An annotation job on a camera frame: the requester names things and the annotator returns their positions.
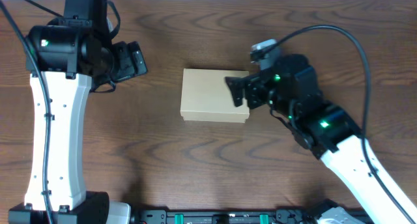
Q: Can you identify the black mounting rail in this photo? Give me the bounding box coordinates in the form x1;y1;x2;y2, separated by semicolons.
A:
130;209;374;224

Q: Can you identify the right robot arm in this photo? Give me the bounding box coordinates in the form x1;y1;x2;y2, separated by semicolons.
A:
225;55;416;223

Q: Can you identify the brown cardboard box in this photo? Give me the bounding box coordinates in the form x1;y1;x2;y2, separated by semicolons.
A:
180;68;250;123

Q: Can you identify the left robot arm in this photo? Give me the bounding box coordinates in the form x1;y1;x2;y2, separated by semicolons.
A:
8;0;147;223

